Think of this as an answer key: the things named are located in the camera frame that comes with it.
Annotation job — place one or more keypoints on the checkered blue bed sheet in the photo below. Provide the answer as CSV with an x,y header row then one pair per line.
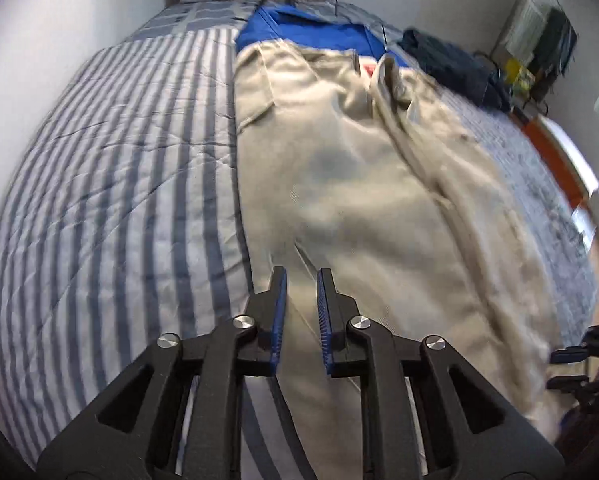
x,y
545,205

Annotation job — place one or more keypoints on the dark navy folded garment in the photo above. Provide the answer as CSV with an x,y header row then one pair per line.
x,y
458,70

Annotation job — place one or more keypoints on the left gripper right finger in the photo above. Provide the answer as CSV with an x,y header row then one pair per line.
x,y
326,305

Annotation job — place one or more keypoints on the black clothes rack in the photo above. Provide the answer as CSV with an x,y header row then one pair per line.
x,y
497,57

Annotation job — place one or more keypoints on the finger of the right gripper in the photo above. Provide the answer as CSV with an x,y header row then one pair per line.
x,y
567,383
569,355

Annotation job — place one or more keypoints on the beige and blue jacket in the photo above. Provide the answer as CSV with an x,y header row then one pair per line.
x,y
349,160

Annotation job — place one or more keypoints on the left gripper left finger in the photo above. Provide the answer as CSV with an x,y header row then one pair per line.
x,y
277,308

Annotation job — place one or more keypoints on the yellow box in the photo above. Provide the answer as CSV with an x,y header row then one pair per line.
x,y
519,78

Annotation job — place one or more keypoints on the striped blue white quilt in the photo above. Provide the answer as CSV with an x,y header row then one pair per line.
x,y
134,342

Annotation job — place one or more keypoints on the striped hanging towel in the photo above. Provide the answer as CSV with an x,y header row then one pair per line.
x,y
528,20

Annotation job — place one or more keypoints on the dark hanging clothes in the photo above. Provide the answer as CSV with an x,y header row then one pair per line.
x,y
555,46

